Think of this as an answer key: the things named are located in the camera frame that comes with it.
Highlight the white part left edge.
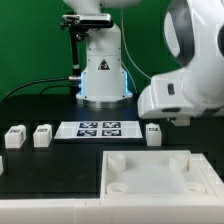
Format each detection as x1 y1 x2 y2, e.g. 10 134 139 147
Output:
0 156 4 176

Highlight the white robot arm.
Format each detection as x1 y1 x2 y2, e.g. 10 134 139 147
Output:
62 0 224 119

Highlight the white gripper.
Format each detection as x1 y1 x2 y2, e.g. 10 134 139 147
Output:
171 117 191 126

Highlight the white obstacle fence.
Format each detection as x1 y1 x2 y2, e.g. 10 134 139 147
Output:
0 162 224 224

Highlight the white tag sheet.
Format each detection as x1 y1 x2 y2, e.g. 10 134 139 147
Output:
54 121 142 140

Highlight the white square tabletop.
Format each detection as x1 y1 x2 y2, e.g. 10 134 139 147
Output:
100 150 217 199

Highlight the black cable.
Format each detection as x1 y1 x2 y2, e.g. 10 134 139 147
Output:
1 76 82 101

